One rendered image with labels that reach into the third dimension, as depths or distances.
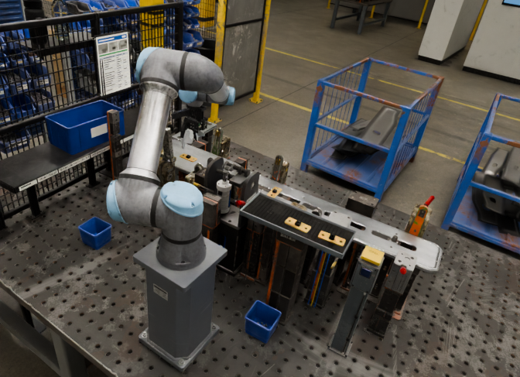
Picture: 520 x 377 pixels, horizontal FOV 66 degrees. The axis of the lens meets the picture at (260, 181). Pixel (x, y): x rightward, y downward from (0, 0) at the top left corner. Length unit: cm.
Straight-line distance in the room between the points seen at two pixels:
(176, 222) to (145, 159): 20
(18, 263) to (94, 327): 48
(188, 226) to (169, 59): 49
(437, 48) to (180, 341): 851
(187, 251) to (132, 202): 21
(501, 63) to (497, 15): 89
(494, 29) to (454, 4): 88
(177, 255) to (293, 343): 62
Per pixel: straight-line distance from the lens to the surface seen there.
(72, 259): 190
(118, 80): 228
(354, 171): 382
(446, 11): 924
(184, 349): 146
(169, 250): 120
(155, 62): 127
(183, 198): 111
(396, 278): 151
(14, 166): 192
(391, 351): 170
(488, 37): 922
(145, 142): 119
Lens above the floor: 197
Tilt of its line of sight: 32 degrees down
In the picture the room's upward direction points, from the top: 8 degrees clockwise
